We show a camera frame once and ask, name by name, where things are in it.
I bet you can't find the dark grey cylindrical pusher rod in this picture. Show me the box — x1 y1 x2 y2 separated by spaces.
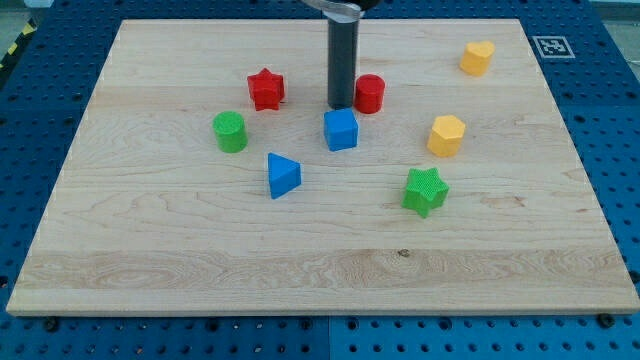
327 19 359 109

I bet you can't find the silver and black rod mount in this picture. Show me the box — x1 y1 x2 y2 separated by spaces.
301 0 381 22

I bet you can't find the yellow hexagon block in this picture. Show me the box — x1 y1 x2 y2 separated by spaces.
427 115 466 157

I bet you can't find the red cylinder block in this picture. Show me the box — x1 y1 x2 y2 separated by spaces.
354 74 386 114

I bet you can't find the blue cube block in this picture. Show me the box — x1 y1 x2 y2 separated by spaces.
324 108 359 152

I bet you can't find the red star block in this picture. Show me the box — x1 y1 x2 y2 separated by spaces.
247 68 285 111

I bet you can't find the yellow heart block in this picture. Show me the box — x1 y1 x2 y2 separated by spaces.
459 41 496 76

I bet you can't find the green cylinder block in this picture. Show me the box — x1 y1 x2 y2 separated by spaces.
212 111 248 153

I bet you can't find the blue triangle block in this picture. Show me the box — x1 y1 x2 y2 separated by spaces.
267 153 302 199

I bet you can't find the green star block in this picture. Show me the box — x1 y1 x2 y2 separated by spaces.
401 168 449 218

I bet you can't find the light wooden board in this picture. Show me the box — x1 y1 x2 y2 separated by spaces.
7 19 639 317

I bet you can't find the black white fiducial marker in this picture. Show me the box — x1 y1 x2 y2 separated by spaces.
532 35 575 59

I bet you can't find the black bolt right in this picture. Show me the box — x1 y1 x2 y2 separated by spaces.
596 313 616 329

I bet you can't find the black bolt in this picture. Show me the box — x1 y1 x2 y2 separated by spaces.
43 317 60 333
596 313 616 329

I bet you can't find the black bolt left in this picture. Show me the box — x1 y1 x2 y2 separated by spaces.
43 317 60 333

